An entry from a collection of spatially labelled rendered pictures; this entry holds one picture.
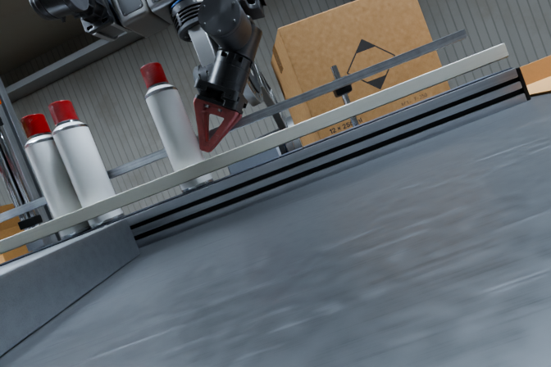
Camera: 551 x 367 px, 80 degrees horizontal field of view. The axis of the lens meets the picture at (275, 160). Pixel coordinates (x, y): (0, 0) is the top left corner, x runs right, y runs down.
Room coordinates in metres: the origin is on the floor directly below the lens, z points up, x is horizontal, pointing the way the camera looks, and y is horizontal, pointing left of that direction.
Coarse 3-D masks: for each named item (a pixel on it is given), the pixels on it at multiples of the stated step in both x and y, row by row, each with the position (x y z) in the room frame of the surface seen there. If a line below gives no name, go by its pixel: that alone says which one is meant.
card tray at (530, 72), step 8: (528, 64) 0.61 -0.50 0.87; (536, 64) 0.61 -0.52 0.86; (544, 64) 0.61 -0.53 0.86; (528, 72) 0.61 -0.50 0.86; (536, 72) 0.61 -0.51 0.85; (544, 72) 0.61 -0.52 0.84; (528, 80) 0.61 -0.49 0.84; (536, 80) 0.61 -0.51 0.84; (544, 80) 0.57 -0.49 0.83; (528, 88) 0.54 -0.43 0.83; (536, 88) 0.50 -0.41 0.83; (544, 88) 0.47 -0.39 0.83
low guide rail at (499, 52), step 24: (504, 48) 0.45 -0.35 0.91; (432, 72) 0.46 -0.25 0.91; (456, 72) 0.46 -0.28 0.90; (384, 96) 0.46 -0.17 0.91; (312, 120) 0.47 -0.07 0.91; (336, 120) 0.47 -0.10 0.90; (264, 144) 0.48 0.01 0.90; (192, 168) 0.48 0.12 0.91; (216, 168) 0.48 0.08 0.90; (144, 192) 0.49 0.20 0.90; (72, 216) 0.50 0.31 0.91; (96, 216) 0.49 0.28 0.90; (0, 240) 0.50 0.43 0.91; (24, 240) 0.50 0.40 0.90
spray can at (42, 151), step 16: (32, 128) 0.53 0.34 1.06; (48, 128) 0.55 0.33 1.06; (32, 144) 0.52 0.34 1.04; (48, 144) 0.53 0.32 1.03; (32, 160) 0.52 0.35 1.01; (48, 160) 0.52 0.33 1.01; (48, 176) 0.52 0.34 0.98; (64, 176) 0.53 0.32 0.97; (48, 192) 0.52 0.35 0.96; (64, 192) 0.52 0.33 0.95; (64, 208) 0.52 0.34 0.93; (80, 208) 0.53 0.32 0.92; (80, 224) 0.53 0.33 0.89
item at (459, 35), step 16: (464, 32) 0.53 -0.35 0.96; (416, 48) 0.53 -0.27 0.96; (432, 48) 0.53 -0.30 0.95; (384, 64) 0.54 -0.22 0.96; (400, 64) 0.54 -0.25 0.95; (336, 80) 0.54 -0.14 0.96; (352, 80) 0.54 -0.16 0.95; (304, 96) 0.54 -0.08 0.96; (256, 112) 0.55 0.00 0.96; (272, 112) 0.55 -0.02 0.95; (144, 160) 0.56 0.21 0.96; (112, 176) 0.57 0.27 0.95; (16, 208) 0.58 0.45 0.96; (32, 208) 0.58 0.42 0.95
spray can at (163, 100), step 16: (160, 64) 0.52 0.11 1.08; (144, 80) 0.52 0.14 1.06; (160, 80) 0.51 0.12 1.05; (160, 96) 0.50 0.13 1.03; (176, 96) 0.52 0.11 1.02; (160, 112) 0.50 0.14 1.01; (176, 112) 0.51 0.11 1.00; (160, 128) 0.51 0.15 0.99; (176, 128) 0.50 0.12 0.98; (192, 128) 0.53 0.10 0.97; (176, 144) 0.50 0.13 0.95; (192, 144) 0.51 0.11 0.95; (176, 160) 0.50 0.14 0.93; (192, 160) 0.50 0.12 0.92; (208, 176) 0.52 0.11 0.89
